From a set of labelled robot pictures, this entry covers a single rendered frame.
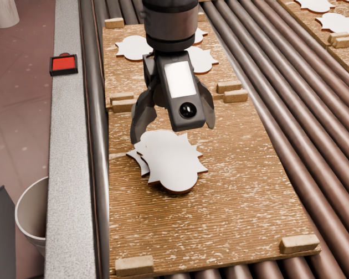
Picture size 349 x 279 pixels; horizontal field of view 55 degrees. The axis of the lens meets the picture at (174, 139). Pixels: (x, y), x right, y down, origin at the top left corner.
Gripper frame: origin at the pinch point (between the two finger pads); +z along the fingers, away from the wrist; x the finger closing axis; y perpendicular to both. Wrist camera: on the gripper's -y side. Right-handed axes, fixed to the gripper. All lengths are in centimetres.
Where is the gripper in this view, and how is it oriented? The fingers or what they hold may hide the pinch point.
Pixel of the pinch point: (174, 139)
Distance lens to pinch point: 60.8
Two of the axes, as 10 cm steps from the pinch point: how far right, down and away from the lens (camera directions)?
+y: -2.6, -6.9, 6.8
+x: -9.6, 1.9, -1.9
